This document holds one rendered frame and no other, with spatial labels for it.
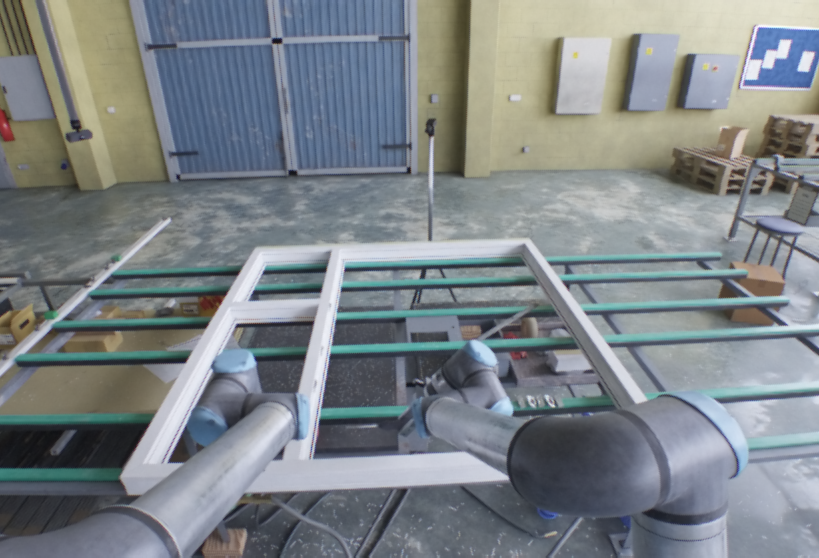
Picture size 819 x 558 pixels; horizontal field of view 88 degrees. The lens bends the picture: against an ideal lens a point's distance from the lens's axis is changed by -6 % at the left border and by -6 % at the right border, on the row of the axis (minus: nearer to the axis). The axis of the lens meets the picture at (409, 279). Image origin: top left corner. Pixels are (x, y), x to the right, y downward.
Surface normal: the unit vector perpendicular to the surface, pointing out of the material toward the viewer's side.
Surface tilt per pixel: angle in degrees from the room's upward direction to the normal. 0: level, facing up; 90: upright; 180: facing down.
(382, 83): 90
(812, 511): 0
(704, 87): 90
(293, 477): 90
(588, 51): 90
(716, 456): 60
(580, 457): 42
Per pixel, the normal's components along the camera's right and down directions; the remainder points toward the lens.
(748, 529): -0.01, -0.88
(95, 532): 0.20, -0.97
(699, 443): 0.18, -0.39
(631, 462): -0.12, -0.34
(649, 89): 0.04, 0.47
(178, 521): 0.82, -0.58
